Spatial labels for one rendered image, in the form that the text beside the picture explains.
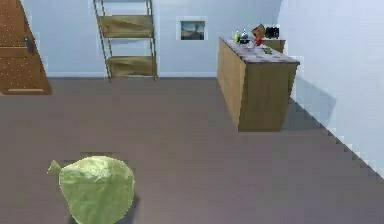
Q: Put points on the yellow-green spray bottle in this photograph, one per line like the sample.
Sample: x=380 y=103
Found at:
x=236 y=36

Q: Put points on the green lettuce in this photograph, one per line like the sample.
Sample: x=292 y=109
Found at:
x=267 y=50

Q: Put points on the wooden counter with grey top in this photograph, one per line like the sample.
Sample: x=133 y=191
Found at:
x=260 y=90

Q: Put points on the framed landscape picture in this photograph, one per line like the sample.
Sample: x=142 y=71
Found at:
x=192 y=30

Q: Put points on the wooden metal-framed shelf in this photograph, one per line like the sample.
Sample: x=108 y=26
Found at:
x=128 y=26

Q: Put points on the brown wooden room door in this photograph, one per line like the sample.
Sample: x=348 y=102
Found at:
x=16 y=50

